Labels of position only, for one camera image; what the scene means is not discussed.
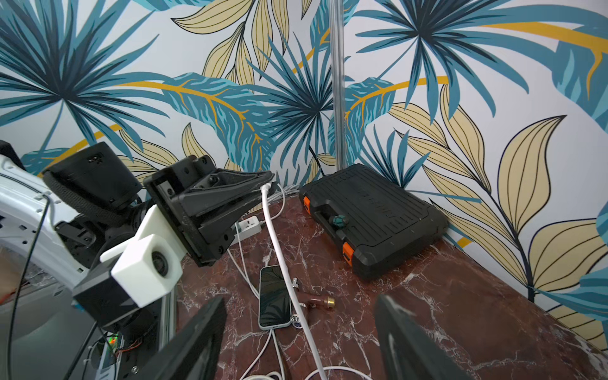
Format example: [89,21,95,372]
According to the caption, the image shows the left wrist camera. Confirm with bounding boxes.
[73,205,187,327]

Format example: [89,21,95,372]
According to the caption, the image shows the black plastic tool case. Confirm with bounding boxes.
[299,164,449,280]

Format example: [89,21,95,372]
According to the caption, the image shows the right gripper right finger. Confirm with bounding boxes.
[375,294,469,379]

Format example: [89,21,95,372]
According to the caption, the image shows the left aluminium frame post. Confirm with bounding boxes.
[328,0,348,170]

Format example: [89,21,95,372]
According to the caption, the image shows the white charging cable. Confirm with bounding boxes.
[226,182,376,380]

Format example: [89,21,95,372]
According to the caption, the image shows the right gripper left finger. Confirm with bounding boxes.
[129,296,227,379]

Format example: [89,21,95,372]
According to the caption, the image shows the white power strip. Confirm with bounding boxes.
[231,216,262,245]

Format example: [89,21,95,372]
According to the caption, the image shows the phone with light case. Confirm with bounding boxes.
[258,265,292,330]

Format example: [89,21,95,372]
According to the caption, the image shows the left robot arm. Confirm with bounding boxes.
[1,142,273,379]

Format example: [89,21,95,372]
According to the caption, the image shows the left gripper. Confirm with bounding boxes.
[143,155,274,267]

